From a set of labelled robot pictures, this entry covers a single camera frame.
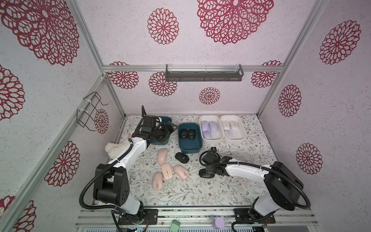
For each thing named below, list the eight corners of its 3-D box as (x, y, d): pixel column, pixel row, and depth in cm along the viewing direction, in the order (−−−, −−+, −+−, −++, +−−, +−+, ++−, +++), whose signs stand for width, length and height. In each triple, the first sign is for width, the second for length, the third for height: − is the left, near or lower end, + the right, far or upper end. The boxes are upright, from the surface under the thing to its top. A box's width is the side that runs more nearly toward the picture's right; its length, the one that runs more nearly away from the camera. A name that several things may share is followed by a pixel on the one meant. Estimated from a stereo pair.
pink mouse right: (171, 171, 92) (171, 169, 89) (176, 165, 94) (176, 163, 92) (185, 180, 88) (185, 178, 85) (190, 174, 91) (190, 172, 88)
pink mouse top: (157, 163, 95) (156, 162, 94) (158, 150, 102) (158, 148, 100) (166, 163, 95) (166, 162, 94) (167, 150, 102) (167, 148, 100)
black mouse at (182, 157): (174, 157, 98) (174, 155, 95) (178, 152, 100) (178, 150, 98) (186, 165, 94) (186, 163, 92) (190, 159, 97) (190, 157, 95)
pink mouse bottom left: (152, 190, 84) (151, 188, 82) (154, 173, 91) (154, 171, 88) (162, 190, 84) (161, 188, 82) (163, 173, 91) (163, 171, 88)
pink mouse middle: (164, 181, 88) (164, 180, 86) (160, 166, 94) (160, 164, 92) (174, 178, 89) (173, 176, 87) (169, 163, 95) (169, 161, 93)
